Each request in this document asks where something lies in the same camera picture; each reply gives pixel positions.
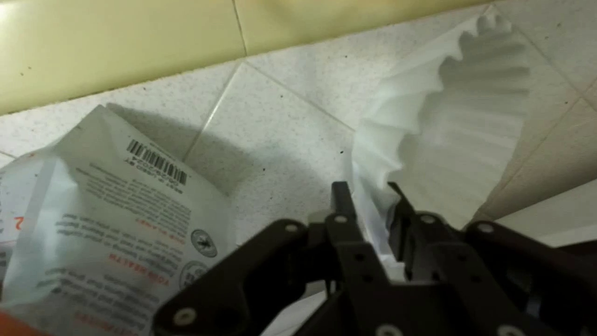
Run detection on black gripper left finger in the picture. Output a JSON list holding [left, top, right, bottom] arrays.
[[152, 182, 396, 336]]

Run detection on white paper flour bag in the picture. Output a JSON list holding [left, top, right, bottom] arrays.
[[3, 107, 230, 336]]

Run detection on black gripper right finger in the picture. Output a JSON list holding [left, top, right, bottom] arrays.
[[387, 186, 597, 336]]

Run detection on white cupcake liners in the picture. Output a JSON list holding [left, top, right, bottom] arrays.
[[352, 14, 531, 283]]

